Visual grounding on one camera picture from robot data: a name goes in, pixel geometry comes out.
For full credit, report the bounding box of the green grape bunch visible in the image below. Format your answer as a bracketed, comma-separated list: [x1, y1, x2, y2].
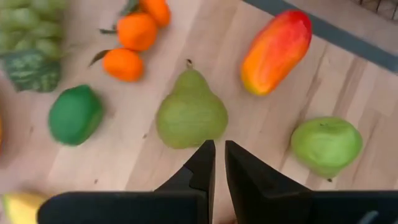
[0, 0, 68, 93]

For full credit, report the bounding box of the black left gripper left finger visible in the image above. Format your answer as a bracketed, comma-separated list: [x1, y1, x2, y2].
[36, 139, 216, 224]

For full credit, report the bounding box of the red and orange mango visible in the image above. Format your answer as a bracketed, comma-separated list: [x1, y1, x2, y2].
[239, 9, 313, 97]

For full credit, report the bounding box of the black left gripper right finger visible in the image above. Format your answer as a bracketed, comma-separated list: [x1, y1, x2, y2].
[224, 139, 398, 224]

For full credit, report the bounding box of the yellow banana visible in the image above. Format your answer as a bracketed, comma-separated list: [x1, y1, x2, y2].
[1, 191, 47, 224]

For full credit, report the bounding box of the small green lime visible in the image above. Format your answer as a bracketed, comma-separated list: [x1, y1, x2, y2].
[47, 84, 104, 147]

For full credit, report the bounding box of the dull olive green pear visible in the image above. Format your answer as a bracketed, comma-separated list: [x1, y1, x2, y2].
[155, 58, 229, 150]

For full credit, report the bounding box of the orange tangerine cluster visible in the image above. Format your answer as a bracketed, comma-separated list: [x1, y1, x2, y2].
[88, 0, 172, 83]

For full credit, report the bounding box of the bright green pear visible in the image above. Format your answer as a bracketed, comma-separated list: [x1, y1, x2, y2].
[290, 116, 364, 183]

